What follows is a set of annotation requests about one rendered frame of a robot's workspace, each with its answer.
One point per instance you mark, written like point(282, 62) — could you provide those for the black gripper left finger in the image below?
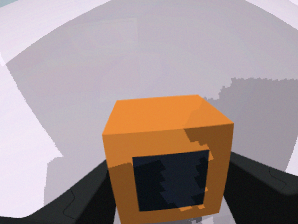
point(90, 201)

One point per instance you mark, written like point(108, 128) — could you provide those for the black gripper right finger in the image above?
point(257, 194)

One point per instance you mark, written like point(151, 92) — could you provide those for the orange block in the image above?
point(167, 157)

